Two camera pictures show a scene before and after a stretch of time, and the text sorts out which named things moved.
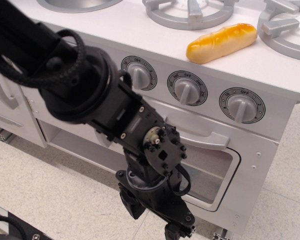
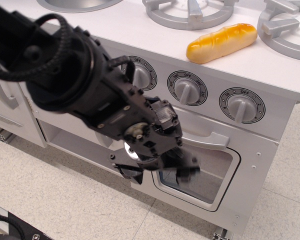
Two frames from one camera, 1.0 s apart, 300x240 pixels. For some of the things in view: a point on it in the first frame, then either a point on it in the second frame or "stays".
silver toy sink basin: (79, 6) stays
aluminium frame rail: (8, 137) stays
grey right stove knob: (242, 105) stays
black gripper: (162, 202) -> (167, 153)
